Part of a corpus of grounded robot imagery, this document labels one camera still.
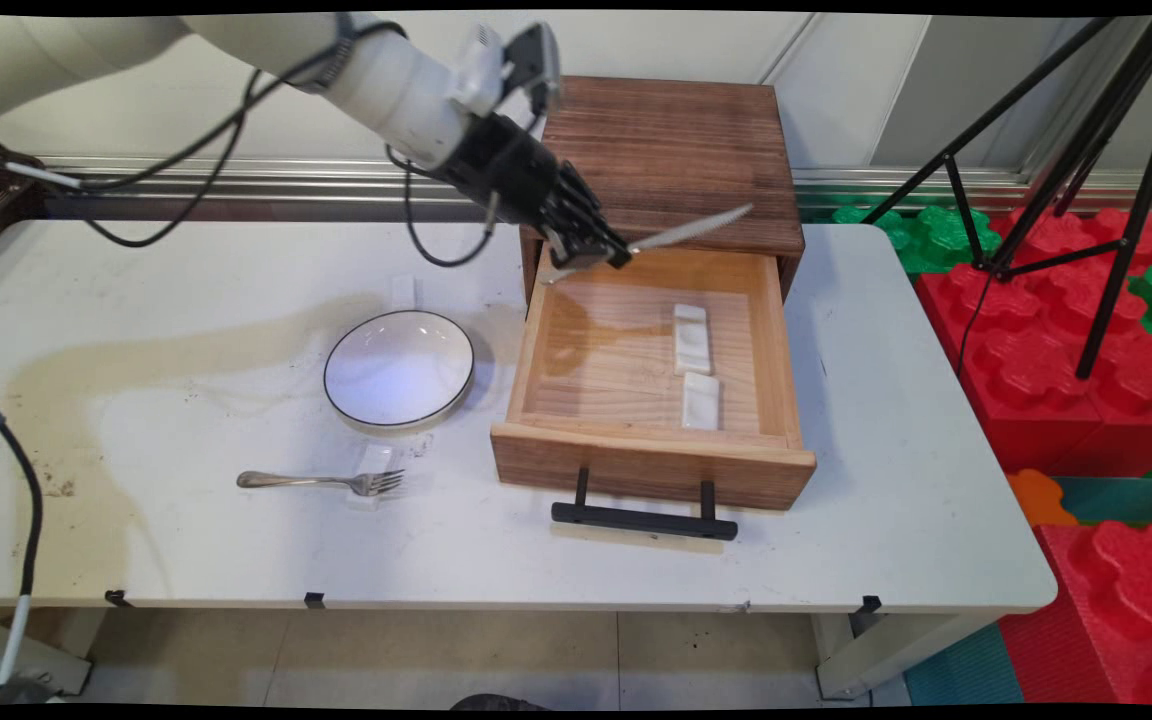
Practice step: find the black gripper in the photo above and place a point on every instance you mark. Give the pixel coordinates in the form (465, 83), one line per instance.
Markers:
(511, 165)

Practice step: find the silver serrated table knife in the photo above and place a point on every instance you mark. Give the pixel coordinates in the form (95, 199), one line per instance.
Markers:
(696, 228)

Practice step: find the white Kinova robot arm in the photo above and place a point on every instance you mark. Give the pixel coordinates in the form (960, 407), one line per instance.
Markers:
(236, 40)

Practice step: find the dark wooden drawer cabinet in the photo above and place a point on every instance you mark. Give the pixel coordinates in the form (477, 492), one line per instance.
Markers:
(696, 150)

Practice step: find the white ceramic cutlery rest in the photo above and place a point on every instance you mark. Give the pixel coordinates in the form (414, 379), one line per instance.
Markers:
(692, 340)
(701, 402)
(376, 458)
(404, 292)

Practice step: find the white plate with black rim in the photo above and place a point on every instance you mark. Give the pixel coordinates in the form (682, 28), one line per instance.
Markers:
(399, 370)

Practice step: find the silver fork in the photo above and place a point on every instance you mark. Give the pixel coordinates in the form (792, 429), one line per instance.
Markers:
(316, 481)

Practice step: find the black table edge clip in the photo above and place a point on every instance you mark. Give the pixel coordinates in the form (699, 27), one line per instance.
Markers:
(315, 600)
(869, 604)
(118, 598)

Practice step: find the large red foam block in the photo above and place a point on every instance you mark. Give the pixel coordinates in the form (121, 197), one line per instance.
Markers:
(1036, 370)

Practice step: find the black tripod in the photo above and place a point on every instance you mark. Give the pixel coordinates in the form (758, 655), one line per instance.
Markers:
(1086, 140)

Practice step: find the white table leg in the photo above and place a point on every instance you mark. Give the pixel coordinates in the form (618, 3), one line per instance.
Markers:
(886, 650)
(46, 650)

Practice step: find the orange foam piece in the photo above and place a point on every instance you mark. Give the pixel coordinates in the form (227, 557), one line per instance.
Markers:
(1036, 497)

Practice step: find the blue foam floor mat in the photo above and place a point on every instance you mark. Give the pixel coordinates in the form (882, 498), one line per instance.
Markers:
(961, 670)

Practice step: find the teal foam mat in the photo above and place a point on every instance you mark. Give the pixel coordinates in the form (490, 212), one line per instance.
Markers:
(1106, 498)

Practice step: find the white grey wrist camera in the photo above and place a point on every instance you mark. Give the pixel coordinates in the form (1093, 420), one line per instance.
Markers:
(511, 65)

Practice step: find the aluminium wall rail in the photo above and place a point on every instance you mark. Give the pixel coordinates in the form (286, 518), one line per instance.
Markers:
(286, 190)

